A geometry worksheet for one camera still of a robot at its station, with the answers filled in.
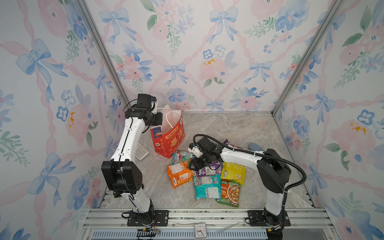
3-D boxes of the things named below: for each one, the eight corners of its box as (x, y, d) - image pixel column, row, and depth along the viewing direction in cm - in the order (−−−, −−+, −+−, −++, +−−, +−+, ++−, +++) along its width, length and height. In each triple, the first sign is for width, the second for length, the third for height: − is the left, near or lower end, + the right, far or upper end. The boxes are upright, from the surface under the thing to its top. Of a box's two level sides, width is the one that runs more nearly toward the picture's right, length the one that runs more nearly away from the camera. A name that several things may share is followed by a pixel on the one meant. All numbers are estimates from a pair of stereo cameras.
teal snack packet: (193, 199, 82) (193, 198, 79) (193, 176, 90) (193, 174, 87) (222, 199, 82) (223, 198, 79) (220, 177, 90) (220, 174, 87)
